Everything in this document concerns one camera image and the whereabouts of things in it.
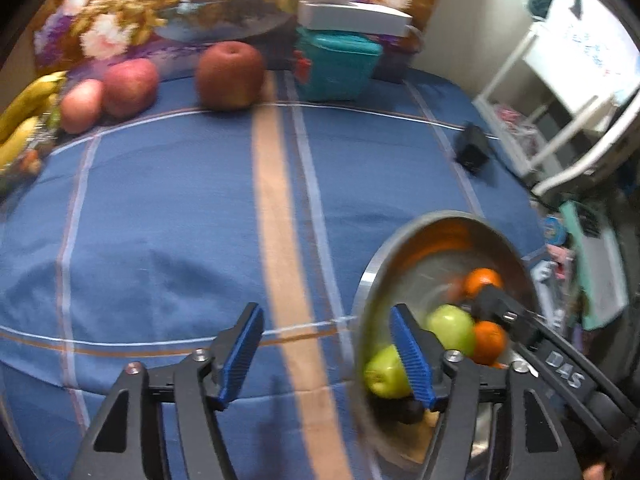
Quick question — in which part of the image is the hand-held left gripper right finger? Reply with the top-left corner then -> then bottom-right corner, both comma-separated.
390,303 -> 583,480

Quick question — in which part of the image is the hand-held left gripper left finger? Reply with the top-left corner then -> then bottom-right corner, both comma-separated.
67,302 -> 266,480

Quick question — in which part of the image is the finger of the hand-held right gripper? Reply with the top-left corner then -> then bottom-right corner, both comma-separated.
472,285 -> 538,348

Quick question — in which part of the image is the round green fruit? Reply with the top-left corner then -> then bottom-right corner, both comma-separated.
364,344 -> 416,400

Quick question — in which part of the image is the green mango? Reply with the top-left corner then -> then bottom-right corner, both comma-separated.
424,305 -> 477,358

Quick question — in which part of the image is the dark plum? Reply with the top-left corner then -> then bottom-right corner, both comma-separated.
392,397 -> 426,425

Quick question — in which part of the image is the metal bowl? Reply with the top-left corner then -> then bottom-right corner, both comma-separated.
350,210 -> 541,473

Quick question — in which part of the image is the round blue lid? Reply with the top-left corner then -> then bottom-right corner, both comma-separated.
542,215 -> 568,243

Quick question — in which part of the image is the teal green board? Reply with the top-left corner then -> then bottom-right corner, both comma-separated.
560,200 -> 631,331

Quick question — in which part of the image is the blue checked tablecloth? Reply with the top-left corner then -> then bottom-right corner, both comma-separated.
0,67 -> 548,480

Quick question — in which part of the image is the black charger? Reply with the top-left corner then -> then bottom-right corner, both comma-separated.
452,124 -> 490,176

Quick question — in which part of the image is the white rack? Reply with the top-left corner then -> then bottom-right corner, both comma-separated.
472,0 -> 640,198

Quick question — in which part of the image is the clear plastic bag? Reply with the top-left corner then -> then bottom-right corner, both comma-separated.
492,102 -> 538,146

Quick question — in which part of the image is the dark red apple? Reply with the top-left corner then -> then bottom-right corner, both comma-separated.
195,41 -> 266,112

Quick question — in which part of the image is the clear plastic container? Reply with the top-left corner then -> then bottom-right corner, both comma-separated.
0,105 -> 63,191

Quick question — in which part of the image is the pale pink apple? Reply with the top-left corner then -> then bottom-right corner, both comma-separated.
60,79 -> 106,135

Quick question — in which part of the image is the teal box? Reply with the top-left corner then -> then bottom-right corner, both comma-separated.
292,27 -> 383,102

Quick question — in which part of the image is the yellow banana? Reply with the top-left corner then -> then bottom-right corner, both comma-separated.
0,116 -> 41,171
0,71 -> 67,133

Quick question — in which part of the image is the white box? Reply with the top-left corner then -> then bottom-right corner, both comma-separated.
297,0 -> 413,38

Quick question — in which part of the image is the floral painting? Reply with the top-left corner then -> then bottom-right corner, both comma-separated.
32,0 -> 448,78

